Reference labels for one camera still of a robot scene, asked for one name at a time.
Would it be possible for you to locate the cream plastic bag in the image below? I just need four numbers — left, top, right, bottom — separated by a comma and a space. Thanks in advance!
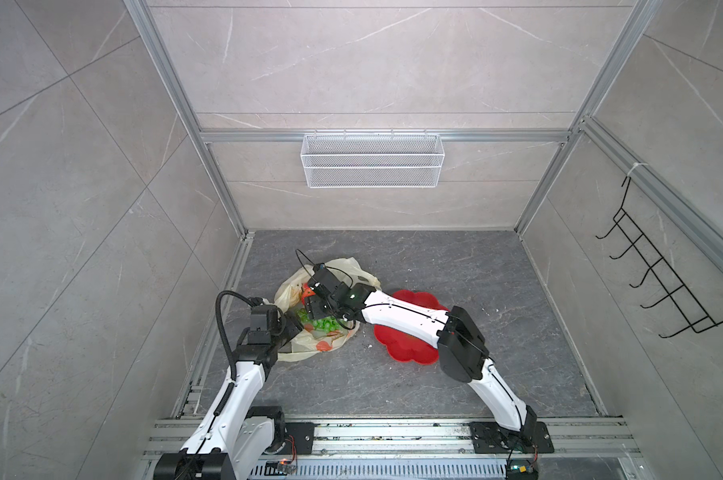
274, 257, 381, 362

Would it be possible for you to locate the red flower-shaped plate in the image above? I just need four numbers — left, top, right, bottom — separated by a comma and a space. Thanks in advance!
373, 290, 447, 365

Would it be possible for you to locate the red fake strawberry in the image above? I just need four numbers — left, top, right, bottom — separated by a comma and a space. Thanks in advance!
300, 283, 315, 305

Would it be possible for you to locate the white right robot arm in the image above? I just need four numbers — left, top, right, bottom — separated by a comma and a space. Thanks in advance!
307, 280, 537, 447

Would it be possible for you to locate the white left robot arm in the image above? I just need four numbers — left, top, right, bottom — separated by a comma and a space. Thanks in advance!
153, 307, 304, 479

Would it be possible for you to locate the green fake grape bunch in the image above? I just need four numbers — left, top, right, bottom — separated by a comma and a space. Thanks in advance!
297, 309, 346, 334

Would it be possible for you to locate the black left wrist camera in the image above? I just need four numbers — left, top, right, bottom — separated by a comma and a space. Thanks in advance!
247, 304, 282, 345

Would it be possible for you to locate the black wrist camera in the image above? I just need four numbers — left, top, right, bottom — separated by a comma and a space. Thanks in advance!
308, 264, 343, 297
247, 304, 282, 345

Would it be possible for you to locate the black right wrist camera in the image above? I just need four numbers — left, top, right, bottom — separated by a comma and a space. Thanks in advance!
308, 264, 343, 297

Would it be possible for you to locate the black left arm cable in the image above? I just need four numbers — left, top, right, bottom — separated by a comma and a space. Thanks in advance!
214, 290, 261, 382

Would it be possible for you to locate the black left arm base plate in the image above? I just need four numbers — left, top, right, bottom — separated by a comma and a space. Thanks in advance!
264, 422, 317, 457

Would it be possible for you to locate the white wire mesh basket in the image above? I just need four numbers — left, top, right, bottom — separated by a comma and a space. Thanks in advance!
301, 133, 445, 189

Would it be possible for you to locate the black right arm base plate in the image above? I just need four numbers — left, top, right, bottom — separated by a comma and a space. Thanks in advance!
467, 421, 555, 454

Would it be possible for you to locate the aluminium frame rail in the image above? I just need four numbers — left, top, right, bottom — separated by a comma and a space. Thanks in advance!
125, 0, 248, 239

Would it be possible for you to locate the black wire hook rack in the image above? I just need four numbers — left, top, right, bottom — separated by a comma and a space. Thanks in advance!
595, 176, 723, 339

